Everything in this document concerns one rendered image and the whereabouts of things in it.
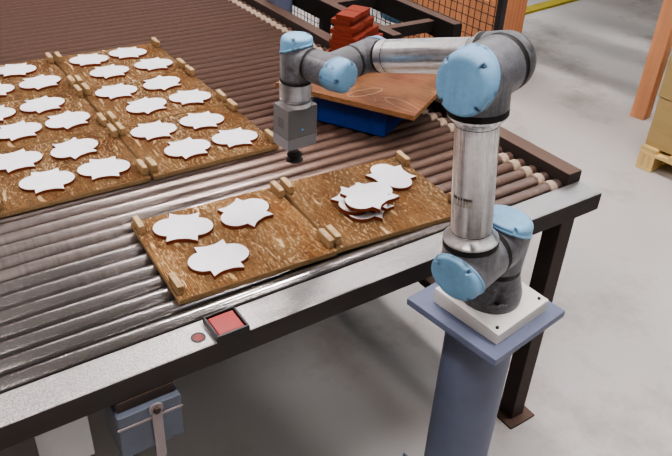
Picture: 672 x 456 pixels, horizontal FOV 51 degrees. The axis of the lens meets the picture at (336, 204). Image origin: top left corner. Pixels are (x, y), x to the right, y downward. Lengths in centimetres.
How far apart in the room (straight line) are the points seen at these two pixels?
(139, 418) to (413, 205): 91
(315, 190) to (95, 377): 82
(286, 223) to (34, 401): 75
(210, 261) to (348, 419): 109
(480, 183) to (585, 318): 191
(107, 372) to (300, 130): 69
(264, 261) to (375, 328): 130
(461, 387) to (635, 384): 129
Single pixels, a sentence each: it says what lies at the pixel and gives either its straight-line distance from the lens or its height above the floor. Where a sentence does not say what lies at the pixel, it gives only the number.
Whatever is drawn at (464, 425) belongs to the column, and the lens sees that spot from 192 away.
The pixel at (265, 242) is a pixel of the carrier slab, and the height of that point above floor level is 94.
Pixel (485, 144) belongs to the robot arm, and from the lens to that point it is 134.
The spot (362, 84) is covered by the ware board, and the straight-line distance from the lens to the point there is 242.
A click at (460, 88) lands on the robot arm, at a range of 128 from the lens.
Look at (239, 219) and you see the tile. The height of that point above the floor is 95.
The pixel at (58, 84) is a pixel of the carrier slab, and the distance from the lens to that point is 275.
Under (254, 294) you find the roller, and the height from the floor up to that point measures 92.
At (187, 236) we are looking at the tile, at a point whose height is 95.
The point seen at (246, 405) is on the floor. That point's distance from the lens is 264.
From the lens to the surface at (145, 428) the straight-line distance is 158.
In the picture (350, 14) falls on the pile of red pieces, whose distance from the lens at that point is 249.
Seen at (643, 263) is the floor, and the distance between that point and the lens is 369.
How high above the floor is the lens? 195
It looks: 32 degrees down
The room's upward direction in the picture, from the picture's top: 3 degrees clockwise
